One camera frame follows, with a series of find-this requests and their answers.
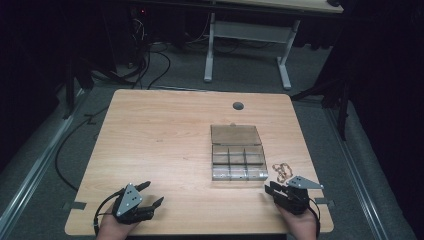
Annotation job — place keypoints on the white-framed wooden desk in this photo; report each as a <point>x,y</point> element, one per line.
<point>250,32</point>

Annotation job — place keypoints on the grey table grommet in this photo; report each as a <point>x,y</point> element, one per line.
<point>238,106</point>

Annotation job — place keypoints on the grey tape piece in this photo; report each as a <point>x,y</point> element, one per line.
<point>324,201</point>
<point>75,205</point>

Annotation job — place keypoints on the person's right hand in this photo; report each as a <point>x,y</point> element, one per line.
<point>300,225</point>

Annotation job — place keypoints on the person's left hand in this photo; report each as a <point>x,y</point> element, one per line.
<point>113,227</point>

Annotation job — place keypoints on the black stand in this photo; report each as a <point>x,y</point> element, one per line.
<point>340,100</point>
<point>70,90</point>

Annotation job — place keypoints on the small rubber bands pile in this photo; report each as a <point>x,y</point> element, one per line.
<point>282,172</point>

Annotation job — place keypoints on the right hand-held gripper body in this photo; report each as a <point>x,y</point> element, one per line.
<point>295,199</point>

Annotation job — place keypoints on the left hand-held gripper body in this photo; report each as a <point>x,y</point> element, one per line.
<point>128,201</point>

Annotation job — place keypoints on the black object on desk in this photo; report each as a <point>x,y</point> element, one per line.
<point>333,2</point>

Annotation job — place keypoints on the clear plastic compartment box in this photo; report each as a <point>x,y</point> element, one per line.
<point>238,153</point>

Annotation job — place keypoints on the metal floor rail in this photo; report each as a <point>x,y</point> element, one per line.
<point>36,166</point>
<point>356,173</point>

